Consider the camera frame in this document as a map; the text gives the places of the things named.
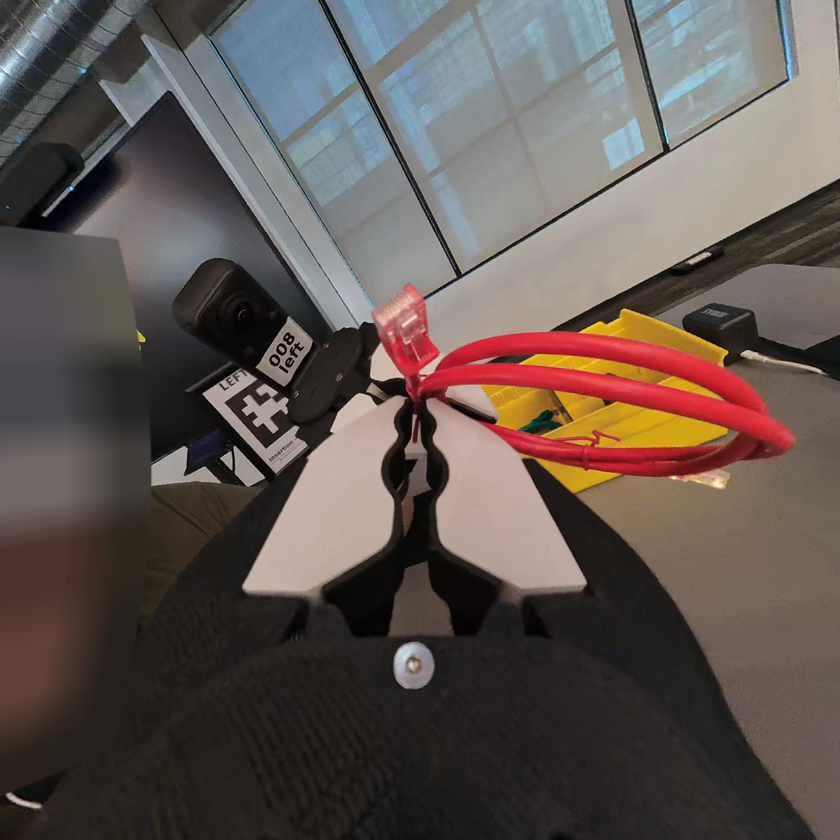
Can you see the black flat panel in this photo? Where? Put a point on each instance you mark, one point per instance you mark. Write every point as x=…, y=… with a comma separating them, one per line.
x=807, y=348

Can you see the black power adapter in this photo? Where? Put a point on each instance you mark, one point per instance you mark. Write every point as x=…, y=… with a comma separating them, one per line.
x=718, y=328

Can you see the metal ceiling duct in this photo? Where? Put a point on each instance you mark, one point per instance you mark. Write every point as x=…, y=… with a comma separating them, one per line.
x=52, y=52

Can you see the yellow plastic bin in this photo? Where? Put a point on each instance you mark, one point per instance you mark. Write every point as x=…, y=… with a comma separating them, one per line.
x=682, y=348

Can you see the black speaker bar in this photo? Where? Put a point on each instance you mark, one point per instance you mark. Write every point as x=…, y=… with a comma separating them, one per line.
x=39, y=180

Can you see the black floor device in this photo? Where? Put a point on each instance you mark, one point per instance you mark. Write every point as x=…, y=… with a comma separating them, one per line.
x=699, y=259

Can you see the black wall screen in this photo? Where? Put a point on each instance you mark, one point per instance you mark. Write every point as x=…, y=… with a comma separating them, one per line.
x=184, y=197

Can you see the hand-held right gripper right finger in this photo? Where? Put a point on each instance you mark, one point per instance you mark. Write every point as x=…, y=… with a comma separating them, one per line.
x=505, y=525

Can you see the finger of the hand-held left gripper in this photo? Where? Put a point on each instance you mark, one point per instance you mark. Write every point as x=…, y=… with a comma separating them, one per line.
x=358, y=412
x=469, y=401

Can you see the large window with blind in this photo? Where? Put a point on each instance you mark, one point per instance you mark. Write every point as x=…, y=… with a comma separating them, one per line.
x=525, y=131

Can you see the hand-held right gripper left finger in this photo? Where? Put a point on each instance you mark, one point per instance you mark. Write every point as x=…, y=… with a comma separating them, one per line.
x=321, y=518

